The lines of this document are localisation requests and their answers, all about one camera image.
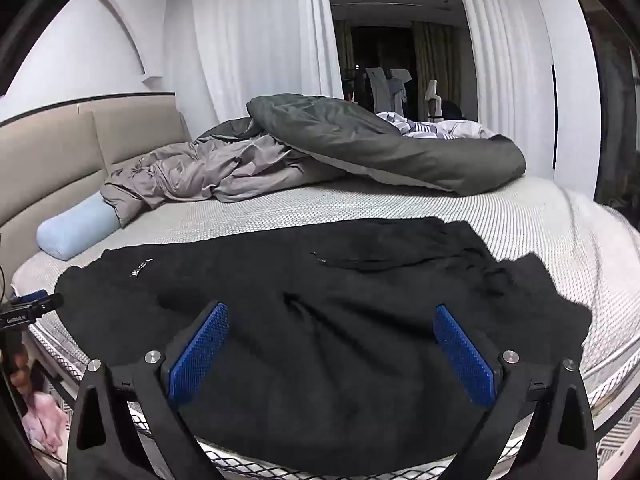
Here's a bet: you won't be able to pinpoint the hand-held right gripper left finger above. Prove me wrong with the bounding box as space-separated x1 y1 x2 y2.
67 301 231 480

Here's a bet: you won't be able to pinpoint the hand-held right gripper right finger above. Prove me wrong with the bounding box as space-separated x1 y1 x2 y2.
432 304 598 480

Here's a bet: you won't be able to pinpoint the black pants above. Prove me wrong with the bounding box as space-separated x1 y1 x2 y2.
54 216 593 476

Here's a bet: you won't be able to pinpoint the person's left hand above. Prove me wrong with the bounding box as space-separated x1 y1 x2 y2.
10 351 32 401

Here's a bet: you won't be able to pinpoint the light blue bolster pillow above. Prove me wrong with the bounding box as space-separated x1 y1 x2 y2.
36 192 123 262

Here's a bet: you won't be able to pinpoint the pink patterned cloth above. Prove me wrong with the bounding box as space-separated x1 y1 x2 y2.
20 392 68 453

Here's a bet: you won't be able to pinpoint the beige padded headboard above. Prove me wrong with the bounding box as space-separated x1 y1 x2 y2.
0 94 193 281

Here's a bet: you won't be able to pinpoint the white mattress bed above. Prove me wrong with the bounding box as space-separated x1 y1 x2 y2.
10 172 640 480

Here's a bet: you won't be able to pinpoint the dark grey duvet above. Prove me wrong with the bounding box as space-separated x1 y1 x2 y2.
195 94 527 197

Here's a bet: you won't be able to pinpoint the white grey patterned blanket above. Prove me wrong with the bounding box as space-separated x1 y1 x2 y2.
375 110 501 141

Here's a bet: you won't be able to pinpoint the white chair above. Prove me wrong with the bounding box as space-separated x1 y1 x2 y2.
425 80 444 122

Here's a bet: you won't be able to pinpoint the hanging clothes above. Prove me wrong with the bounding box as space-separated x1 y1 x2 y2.
364 66 413 116

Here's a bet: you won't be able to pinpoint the olive curtain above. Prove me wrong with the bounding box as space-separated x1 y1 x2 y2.
412 21 463 111
332 20 356 100

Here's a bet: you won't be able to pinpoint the white curtain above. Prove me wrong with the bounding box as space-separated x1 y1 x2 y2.
192 0 346 136
450 0 556 151

